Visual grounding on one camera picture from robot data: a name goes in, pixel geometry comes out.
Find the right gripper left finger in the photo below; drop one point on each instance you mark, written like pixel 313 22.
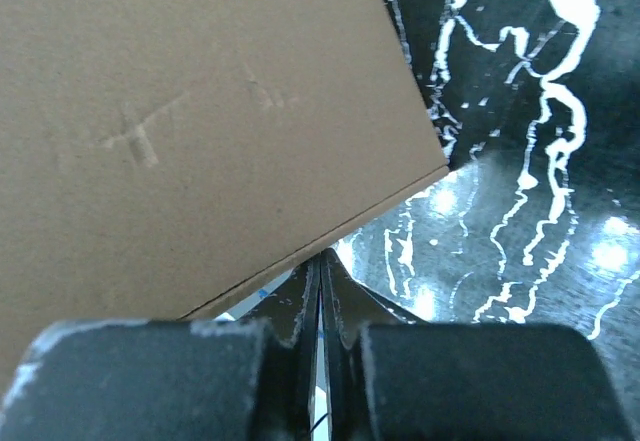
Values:
pixel 287 378

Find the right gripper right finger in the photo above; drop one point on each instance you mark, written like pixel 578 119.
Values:
pixel 347 306

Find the brown cardboard box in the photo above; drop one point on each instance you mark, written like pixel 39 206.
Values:
pixel 162 158

